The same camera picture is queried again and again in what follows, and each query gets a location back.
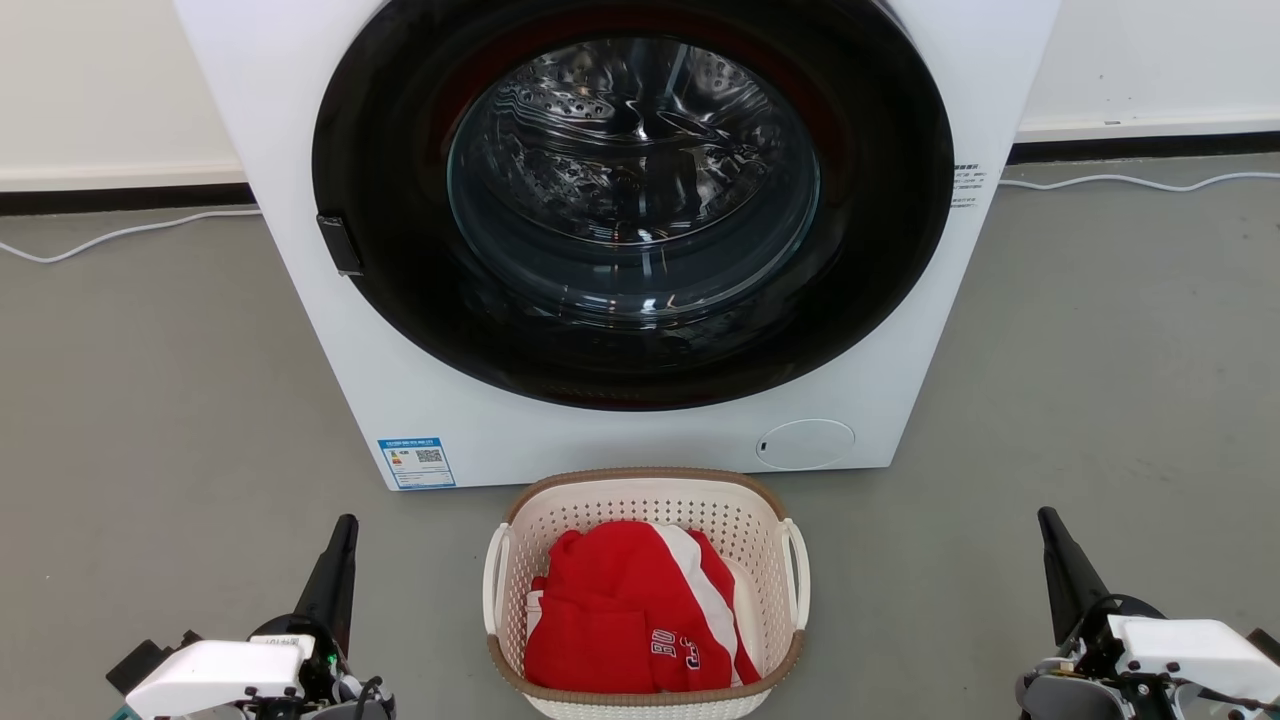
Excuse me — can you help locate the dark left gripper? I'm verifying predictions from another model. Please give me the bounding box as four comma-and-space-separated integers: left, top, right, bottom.
255, 515, 359, 701

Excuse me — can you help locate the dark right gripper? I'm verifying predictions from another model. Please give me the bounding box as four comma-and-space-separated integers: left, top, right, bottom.
1038, 508, 1166, 676

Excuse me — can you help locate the cream perforated laundry basket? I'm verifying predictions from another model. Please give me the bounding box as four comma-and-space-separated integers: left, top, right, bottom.
482, 466, 812, 720

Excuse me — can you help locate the blue energy label sticker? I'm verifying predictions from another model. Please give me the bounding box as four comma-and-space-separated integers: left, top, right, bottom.
377, 437, 457, 491

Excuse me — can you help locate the white front-load washing machine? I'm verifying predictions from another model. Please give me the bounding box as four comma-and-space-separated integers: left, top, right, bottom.
175, 0, 1061, 491

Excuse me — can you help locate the red and white garment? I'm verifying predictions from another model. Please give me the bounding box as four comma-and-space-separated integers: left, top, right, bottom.
523, 519, 763, 696

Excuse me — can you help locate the round white filter cover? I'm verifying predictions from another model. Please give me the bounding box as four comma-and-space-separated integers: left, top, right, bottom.
755, 418, 856, 472

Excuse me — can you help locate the round black washer door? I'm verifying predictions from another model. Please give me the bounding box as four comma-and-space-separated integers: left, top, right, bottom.
312, 0, 956, 412

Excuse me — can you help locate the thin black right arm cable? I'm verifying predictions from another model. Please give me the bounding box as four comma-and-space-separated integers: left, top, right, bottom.
1195, 685, 1280, 715

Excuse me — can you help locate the black washer door handle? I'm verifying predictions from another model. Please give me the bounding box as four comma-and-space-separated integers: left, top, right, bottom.
317, 214, 364, 277

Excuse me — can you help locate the white power cable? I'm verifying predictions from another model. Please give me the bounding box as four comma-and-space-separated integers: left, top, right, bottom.
0, 205, 263, 265
998, 171, 1280, 193

